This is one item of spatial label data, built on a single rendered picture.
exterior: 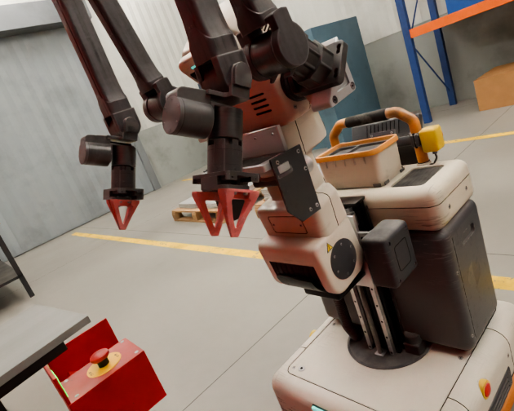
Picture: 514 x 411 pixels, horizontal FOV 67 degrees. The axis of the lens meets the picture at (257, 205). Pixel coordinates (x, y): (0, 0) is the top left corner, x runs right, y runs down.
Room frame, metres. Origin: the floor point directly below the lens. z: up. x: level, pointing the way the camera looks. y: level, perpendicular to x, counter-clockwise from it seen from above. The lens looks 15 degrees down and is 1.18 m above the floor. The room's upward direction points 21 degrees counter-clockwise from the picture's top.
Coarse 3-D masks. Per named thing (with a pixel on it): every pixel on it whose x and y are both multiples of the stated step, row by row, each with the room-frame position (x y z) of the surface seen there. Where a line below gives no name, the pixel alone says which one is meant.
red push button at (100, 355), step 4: (104, 348) 0.74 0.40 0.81; (96, 352) 0.73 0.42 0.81; (100, 352) 0.72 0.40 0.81; (104, 352) 0.72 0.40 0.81; (108, 352) 0.73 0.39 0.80; (92, 356) 0.72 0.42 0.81; (96, 356) 0.71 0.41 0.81; (100, 356) 0.71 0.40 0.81; (104, 356) 0.71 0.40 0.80; (92, 360) 0.71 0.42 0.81; (96, 360) 0.71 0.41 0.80; (100, 360) 0.71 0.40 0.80; (104, 360) 0.72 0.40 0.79; (108, 360) 0.73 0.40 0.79; (100, 364) 0.72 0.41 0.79; (104, 364) 0.72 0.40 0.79
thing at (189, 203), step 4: (248, 184) 4.67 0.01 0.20; (252, 184) 4.61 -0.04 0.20; (252, 188) 4.58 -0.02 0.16; (188, 200) 5.09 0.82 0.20; (192, 200) 5.01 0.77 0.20; (180, 204) 5.05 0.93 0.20; (184, 204) 4.96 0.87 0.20; (188, 204) 4.87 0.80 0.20; (192, 204) 4.80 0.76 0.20; (196, 204) 4.72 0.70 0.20; (208, 204) 4.48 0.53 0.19; (212, 204) 4.41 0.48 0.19; (216, 204) 4.34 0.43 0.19; (188, 208) 4.89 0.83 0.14; (192, 208) 4.82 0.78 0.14; (196, 208) 4.73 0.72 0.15; (208, 208) 4.49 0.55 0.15; (212, 208) 4.41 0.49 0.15; (216, 208) 4.34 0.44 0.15
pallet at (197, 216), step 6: (174, 210) 5.08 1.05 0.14; (180, 210) 4.93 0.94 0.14; (186, 210) 4.81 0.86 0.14; (192, 210) 4.69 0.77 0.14; (198, 210) 4.56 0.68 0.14; (210, 210) 4.34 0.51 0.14; (216, 210) 4.24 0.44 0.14; (174, 216) 5.09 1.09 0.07; (180, 216) 5.09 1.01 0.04; (192, 216) 4.68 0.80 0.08; (198, 216) 4.62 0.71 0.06; (216, 216) 4.22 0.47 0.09; (198, 222) 4.60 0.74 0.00; (204, 222) 4.48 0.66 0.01
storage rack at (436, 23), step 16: (400, 0) 5.25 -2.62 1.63; (416, 0) 5.59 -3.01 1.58; (432, 0) 5.80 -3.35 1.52; (496, 0) 4.45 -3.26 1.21; (512, 0) 4.33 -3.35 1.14; (400, 16) 5.29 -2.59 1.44; (432, 16) 5.84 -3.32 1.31; (448, 16) 4.85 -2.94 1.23; (464, 16) 4.72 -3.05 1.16; (416, 32) 5.18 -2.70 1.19; (416, 64) 5.24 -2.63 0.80; (448, 64) 5.81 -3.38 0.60; (416, 80) 5.28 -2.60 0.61; (448, 80) 5.82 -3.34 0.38; (448, 96) 5.86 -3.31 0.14
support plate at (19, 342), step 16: (16, 320) 0.54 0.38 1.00; (32, 320) 0.51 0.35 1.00; (48, 320) 0.49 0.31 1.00; (64, 320) 0.47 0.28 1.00; (80, 320) 0.45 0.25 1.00; (0, 336) 0.50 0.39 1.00; (16, 336) 0.48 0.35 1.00; (32, 336) 0.46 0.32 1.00; (48, 336) 0.44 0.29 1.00; (64, 336) 0.43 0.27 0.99; (0, 352) 0.44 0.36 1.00; (16, 352) 0.43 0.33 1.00; (32, 352) 0.41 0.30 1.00; (0, 368) 0.40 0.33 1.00; (16, 368) 0.39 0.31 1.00; (0, 384) 0.38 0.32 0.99
